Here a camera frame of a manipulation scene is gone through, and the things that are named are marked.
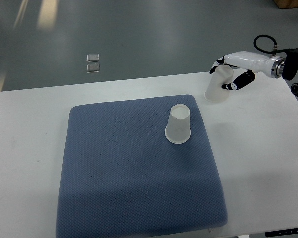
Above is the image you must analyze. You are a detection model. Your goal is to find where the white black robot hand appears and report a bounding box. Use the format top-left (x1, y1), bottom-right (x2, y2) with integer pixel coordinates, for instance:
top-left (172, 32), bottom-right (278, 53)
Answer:
top-left (209, 51), bottom-right (285, 91)

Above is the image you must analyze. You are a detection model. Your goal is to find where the white paper cup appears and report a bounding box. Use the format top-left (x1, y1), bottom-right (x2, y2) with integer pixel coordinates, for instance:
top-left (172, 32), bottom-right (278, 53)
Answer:
top-left (165, 104), bottom-right (191, 144)
top-left (204, 65), bottom-right (234, 103)

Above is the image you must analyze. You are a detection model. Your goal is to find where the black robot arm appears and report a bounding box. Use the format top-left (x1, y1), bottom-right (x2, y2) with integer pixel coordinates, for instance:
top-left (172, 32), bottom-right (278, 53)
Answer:
top-left (271, 48), bottom-right (298, 98)

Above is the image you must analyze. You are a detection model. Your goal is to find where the wooden furniture corner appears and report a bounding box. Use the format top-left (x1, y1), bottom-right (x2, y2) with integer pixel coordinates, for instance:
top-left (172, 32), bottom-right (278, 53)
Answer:
top-left (273, 0), bottom-right (298, 9)

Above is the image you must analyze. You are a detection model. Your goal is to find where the white paper cup on mat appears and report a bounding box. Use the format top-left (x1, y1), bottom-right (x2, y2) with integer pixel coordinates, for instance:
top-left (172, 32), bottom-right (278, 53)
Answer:
top-left (165, 104), bottom-right (191, 144)

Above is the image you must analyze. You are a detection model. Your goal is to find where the black table control panel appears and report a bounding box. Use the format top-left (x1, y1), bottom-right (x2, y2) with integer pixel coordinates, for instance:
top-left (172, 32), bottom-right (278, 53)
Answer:
top-left (265, 228), bottom-right (298, 238)

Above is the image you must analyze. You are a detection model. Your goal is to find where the upper metal floor plate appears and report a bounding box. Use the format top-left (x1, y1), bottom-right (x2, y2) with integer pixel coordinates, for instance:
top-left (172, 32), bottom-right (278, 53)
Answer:
top-left (86, 53), bottom-right (99, 62)

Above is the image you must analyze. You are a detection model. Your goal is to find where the metal floor plate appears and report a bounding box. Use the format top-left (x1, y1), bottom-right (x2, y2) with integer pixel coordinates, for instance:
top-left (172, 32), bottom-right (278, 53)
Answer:
top-left (86, 53), bottom-right (99, 62)
top-left (86, 63), bottom-right (100, 73)

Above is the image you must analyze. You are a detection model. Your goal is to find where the lower metal floor plate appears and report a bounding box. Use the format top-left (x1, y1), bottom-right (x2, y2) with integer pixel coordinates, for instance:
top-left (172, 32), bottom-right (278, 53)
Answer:
top-left (86, 63), bottom-right (100, 73)

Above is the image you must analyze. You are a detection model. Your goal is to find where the blue textured mat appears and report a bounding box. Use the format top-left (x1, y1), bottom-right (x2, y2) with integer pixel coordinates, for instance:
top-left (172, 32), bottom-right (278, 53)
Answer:
top-left (56, 95), bottom-right (228, 238)

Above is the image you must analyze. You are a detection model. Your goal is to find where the black cable loop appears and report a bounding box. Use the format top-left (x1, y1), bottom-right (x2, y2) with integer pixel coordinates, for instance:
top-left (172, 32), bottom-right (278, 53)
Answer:
top-left (253, 34), bottom-right (289, 54)

